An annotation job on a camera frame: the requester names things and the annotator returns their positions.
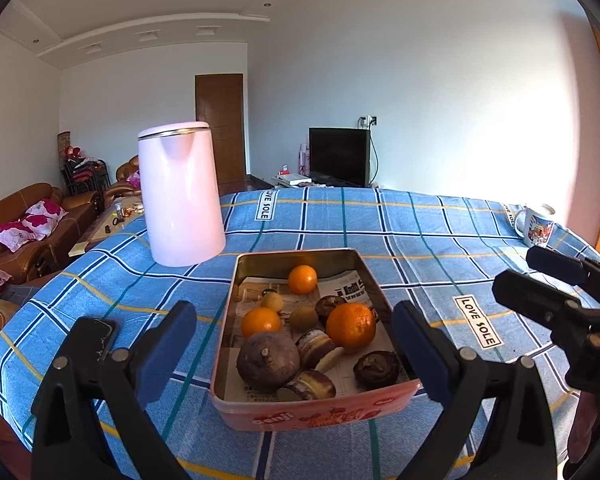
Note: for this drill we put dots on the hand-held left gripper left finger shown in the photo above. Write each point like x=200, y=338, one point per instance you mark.
x=167, y=350

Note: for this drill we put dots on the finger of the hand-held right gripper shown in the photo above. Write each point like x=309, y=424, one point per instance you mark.
x=560, y=266
x=530, y=297

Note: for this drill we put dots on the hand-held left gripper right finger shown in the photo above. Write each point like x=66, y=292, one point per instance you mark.
x=422, y=355

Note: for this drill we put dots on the wrinkled dark passion fruit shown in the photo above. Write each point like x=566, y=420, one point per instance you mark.
x=376, y=369
x=330, y=307

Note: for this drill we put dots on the large orange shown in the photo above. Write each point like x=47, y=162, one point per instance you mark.
x=351, y=327

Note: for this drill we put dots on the cream-coloured fruit piece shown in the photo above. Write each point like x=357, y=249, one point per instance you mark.
x=330, y=358

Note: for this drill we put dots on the medium orange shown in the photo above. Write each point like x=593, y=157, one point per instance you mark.
x=261, y=322

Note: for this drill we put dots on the large dark round fruit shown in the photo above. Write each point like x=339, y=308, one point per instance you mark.
x=267, y=360

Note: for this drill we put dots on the small yellowish fruit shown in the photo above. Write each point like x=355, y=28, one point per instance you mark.
x=271, y=302

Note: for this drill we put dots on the brown kiwi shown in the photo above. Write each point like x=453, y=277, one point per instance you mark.
x=304, y=318

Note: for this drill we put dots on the pink metal tin box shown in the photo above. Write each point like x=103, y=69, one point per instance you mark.
x=305, y=417

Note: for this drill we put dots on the small orange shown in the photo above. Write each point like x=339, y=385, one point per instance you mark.
x=302, y=280

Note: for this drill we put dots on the white printed mug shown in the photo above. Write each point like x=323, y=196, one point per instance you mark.
x=537, y=227

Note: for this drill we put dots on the black smartphone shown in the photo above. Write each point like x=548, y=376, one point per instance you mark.
x=97, y=337

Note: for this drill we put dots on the newspaper lining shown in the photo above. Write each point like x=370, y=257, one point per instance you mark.
x=350, y=290

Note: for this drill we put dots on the blue plaid tablecloth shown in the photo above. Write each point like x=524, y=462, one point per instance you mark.
x=430, y=230

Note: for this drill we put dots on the wooden coffee table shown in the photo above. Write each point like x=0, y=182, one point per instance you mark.
x=105, y=230

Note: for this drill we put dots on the pink electric kettle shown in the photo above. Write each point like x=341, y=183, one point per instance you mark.
x=180, y=200

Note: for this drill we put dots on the brown leather sofa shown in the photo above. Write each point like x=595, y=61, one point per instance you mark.
x=40, y=255

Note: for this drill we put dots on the brown leather armchair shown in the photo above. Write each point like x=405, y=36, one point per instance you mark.
x=122, y=177

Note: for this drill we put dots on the white flat box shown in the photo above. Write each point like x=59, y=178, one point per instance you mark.
x=292, y=180

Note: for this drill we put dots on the black television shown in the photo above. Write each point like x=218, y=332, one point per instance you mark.
x=337, y=157

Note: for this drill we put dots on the dark brown wooden door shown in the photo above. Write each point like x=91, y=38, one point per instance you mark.
x=220, y=130

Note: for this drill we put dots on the brown wall hanging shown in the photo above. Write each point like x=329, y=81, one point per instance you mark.
x=64, y=145

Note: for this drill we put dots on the white wall socket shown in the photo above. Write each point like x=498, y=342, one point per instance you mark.
x=367, y=121

